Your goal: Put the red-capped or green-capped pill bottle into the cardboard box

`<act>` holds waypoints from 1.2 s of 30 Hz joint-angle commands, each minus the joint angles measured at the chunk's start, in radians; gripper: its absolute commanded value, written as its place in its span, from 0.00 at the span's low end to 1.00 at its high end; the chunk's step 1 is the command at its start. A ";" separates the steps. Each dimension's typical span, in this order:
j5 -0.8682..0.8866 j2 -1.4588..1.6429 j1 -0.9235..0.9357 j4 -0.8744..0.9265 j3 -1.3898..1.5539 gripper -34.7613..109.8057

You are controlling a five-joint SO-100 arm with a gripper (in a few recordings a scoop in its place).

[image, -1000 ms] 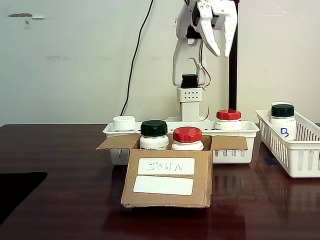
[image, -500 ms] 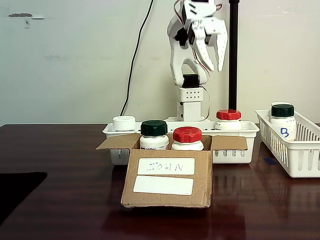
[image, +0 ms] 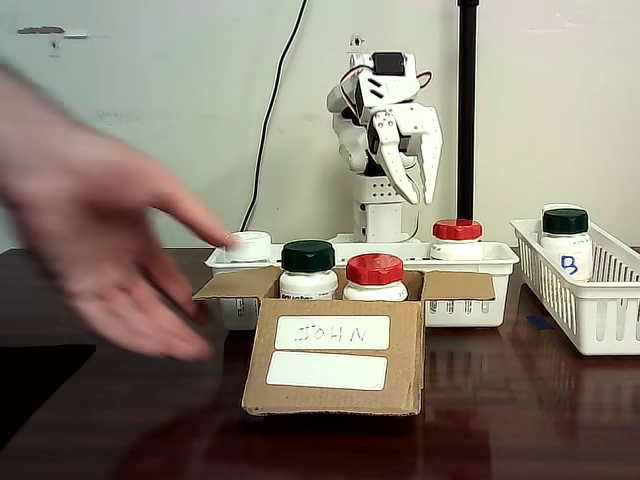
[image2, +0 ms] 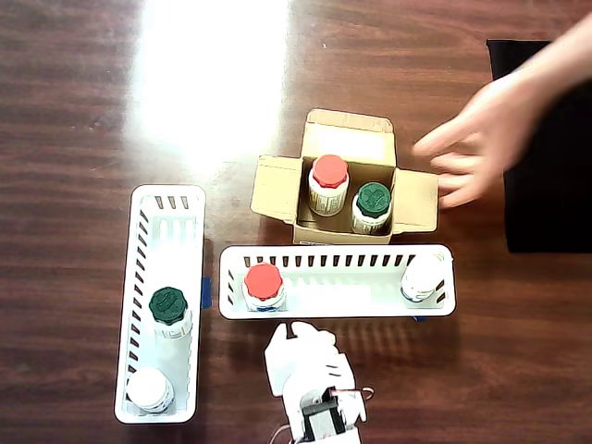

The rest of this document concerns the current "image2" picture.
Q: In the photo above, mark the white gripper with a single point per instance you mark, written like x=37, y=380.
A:
x=302, y=353

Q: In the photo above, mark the labelled cardboard box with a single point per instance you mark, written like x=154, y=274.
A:
x=416, y=203

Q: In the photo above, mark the person's hairy forearm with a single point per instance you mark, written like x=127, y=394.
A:
x=569, y=51

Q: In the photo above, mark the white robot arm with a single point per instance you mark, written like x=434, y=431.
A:
x=324, y=418

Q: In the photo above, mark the white plastic basket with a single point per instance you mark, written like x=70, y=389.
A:
x=171, y=259
x=333, y=298

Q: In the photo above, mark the white-capped bottle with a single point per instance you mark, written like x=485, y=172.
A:
x=148, y=386
x=421, y=277

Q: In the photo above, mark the person's bare hand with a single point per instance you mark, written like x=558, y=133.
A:
x=499, y=129

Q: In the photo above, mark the black mat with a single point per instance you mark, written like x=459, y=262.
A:
x=546, y=208

